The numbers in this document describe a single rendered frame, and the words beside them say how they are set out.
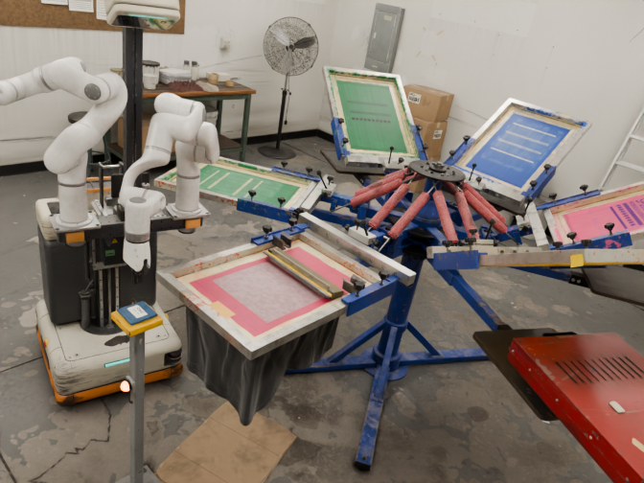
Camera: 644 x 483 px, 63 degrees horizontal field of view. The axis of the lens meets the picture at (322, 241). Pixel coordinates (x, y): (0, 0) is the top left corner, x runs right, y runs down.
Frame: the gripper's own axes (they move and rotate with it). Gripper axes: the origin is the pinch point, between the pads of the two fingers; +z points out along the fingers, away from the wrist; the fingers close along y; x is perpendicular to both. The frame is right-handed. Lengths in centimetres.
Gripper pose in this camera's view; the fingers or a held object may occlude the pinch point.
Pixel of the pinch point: (137, 277)
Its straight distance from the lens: 187.0
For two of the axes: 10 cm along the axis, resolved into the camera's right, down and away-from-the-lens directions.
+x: 6.8, -2.3, 6.9
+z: -1.6, 8.8, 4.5
